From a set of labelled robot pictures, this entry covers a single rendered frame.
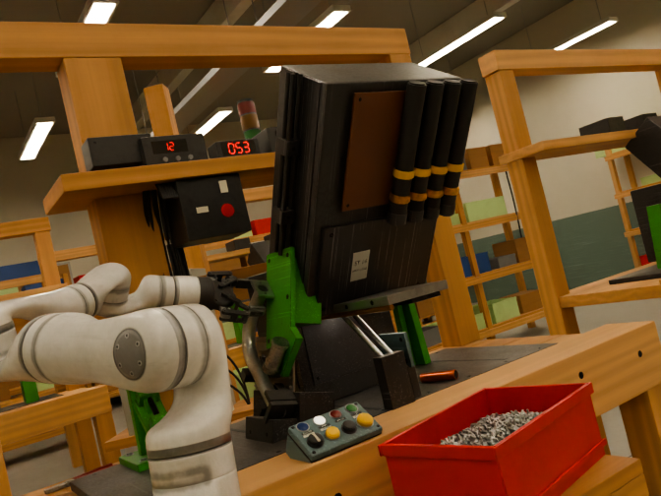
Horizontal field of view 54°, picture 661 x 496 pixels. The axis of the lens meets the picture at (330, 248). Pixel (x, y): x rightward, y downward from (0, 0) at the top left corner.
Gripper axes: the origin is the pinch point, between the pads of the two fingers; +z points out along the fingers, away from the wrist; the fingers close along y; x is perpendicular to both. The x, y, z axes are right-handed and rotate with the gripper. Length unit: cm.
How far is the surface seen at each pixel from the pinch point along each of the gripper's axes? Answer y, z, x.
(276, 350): -16.0, -0.3, 0.7
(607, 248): 493, 877, 257
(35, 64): 62, -44, -18
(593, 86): 638, 812, 47
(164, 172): 31.4, -16.8, -10.6
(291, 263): -3.3, 3.0, -12.2
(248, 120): 58, 11, -16
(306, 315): -10.0, 7.2, -3.8
